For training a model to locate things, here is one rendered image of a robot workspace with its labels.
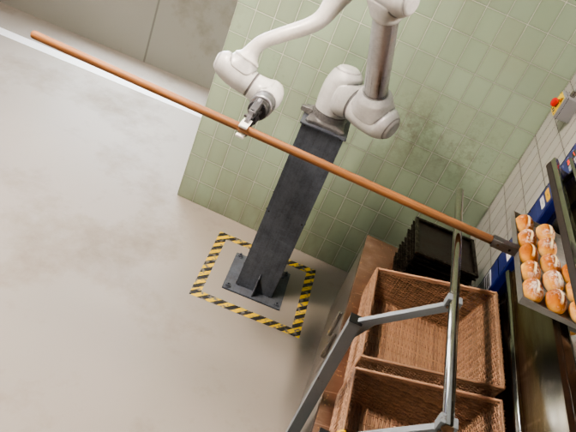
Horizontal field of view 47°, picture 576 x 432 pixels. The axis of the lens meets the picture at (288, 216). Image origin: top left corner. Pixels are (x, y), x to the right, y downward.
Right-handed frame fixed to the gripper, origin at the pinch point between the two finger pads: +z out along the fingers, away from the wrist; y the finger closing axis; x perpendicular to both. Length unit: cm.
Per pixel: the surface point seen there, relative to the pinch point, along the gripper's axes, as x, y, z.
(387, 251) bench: -74, 62, -66
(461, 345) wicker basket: -108, 53, -10
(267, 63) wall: 18, 23, -122
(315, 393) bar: -58, 58, 41
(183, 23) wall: 110, 80, -271
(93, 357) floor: 25, 119, 14
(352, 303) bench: -64, 61, -18
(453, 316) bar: -80, 2, 48
